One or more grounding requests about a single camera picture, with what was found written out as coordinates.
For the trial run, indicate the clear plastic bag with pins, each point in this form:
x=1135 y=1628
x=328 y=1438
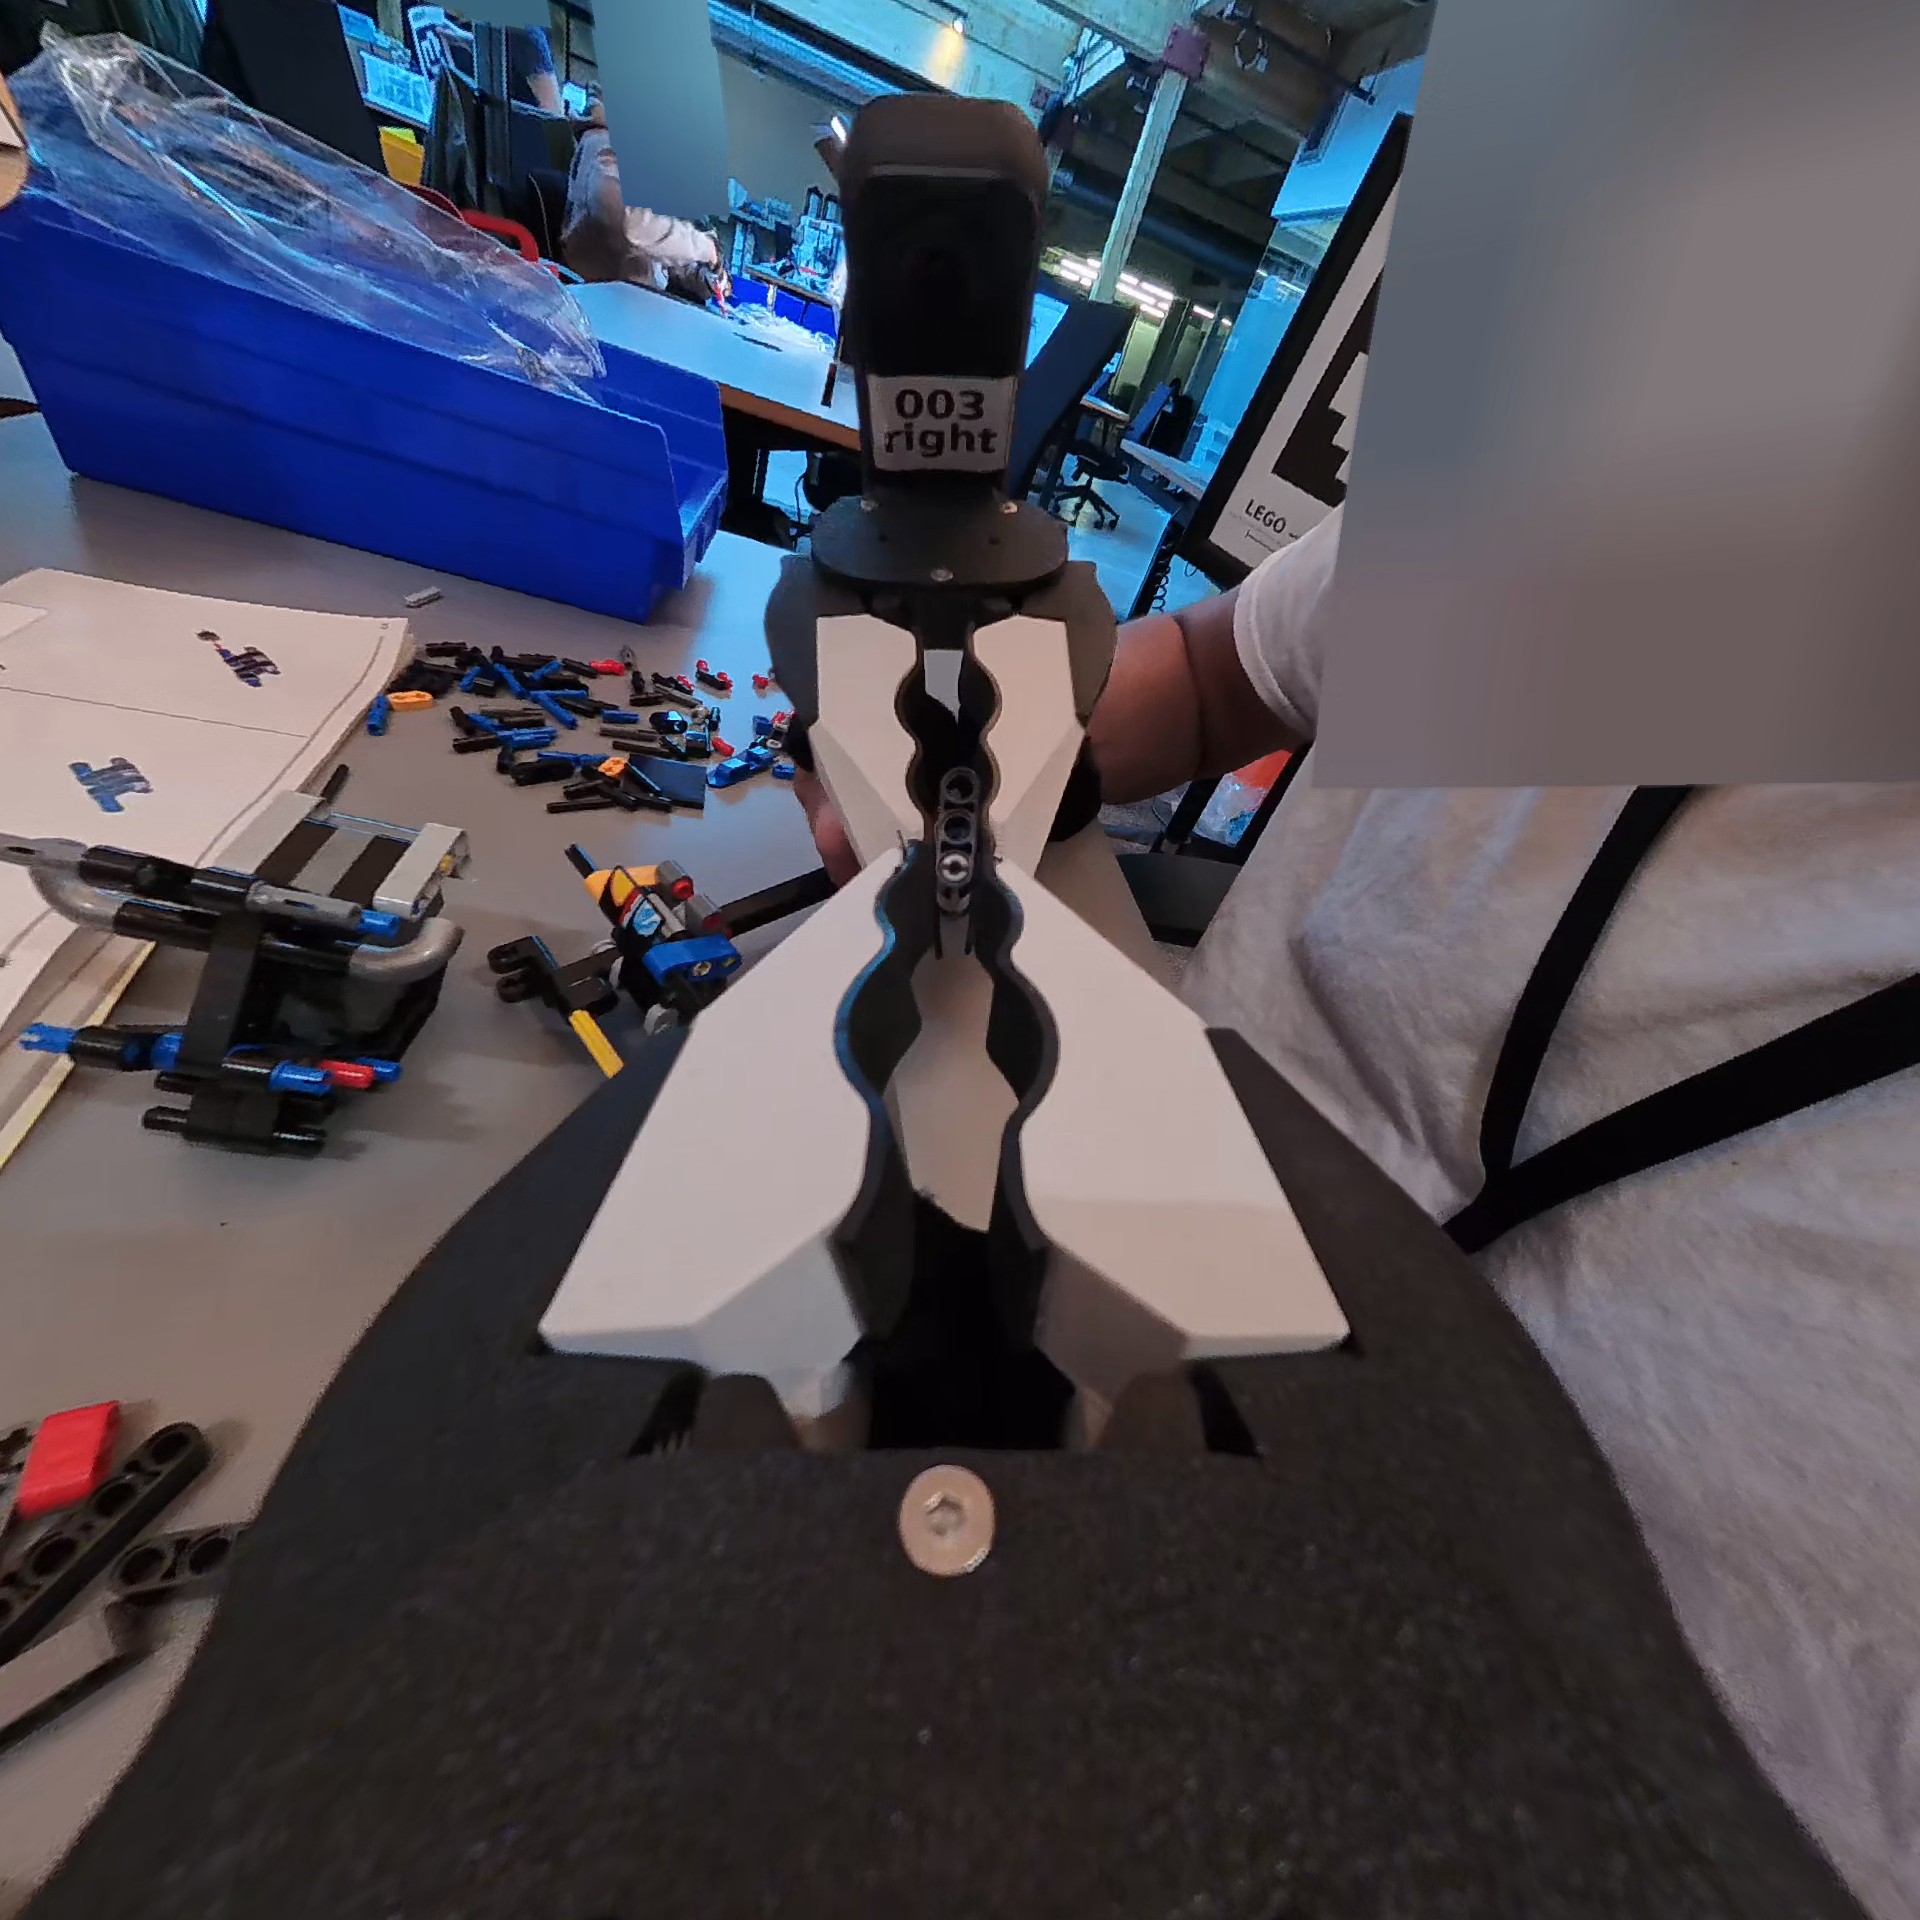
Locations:
x=302 y=194

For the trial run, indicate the framed black white marker sign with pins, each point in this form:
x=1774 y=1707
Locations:
x=1276 y=479

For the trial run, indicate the pile of loose lego pieces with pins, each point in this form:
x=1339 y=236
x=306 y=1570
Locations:
x=600 y=750

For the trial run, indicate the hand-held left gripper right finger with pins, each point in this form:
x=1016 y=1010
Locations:
x=1171 y=1183

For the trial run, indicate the blue yellow lego subassembly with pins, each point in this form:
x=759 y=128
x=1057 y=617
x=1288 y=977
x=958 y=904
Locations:
x=670 y=935

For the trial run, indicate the dark grey flat lego panel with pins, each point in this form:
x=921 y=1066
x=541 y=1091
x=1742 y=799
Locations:
x=63 y=1665

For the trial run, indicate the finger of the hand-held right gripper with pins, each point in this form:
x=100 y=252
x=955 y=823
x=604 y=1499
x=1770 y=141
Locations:
x=1036 y=706
x=863 y=706

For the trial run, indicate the blue plastic storage bin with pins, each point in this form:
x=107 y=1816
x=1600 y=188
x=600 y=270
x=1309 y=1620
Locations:
x=375 y=450

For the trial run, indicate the person's right forearm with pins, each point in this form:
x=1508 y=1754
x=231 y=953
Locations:
x=1184 y=706

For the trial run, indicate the person's right hand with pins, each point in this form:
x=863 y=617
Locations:
x=827 y=833

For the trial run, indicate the short black lego beam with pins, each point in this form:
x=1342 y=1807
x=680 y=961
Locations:
x=955 y=817

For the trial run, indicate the white lego instruction booklet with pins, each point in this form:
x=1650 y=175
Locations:
x=152 y=721

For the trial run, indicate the black office chair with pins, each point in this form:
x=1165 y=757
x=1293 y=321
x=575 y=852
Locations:
x=1089 y=374

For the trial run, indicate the large black grey lego chassis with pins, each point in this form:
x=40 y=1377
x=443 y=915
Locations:
x=271 y=960

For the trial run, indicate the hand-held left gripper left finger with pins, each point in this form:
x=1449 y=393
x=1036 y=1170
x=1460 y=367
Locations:
x=720 y=1183

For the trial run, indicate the red lego piece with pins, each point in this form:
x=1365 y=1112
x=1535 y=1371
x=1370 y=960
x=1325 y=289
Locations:
x=73 y=1453

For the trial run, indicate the grey background table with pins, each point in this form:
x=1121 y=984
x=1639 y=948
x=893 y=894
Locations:
x=720 y=347

